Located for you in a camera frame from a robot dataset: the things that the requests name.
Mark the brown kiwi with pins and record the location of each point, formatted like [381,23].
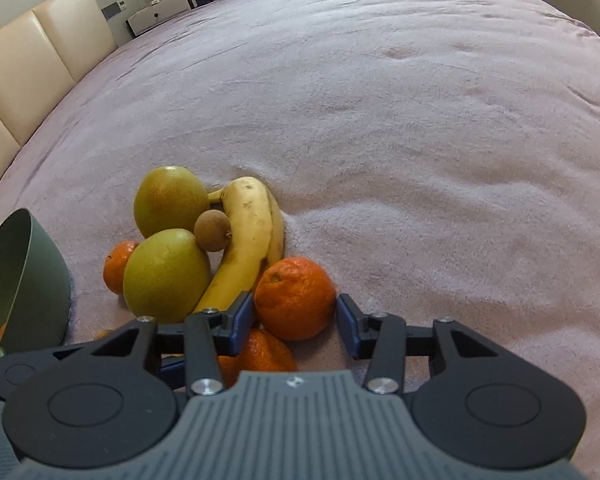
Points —
[211,230]

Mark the pink blanket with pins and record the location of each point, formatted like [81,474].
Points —
[380,135]

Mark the large yellow-green pear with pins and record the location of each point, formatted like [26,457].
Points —
[167,200]

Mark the white nightstand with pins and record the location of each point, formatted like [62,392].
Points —
[155,16]

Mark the small orange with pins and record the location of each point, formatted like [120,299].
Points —
[117,267]

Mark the yellow banana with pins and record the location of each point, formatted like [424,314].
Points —
[245,230]
[278,235]

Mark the large orange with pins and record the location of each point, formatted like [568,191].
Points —
[295,300]

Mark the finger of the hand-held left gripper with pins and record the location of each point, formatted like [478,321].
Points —
[172,372]

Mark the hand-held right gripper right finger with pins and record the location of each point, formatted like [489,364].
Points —
[347,325]

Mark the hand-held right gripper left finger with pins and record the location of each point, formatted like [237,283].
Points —
[240,325]

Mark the cream leather headboard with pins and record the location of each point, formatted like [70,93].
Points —
[30,55]

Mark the grey wall switch panel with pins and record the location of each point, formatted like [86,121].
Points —
[113,8]

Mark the green bowl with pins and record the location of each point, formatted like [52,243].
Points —
[35,280]

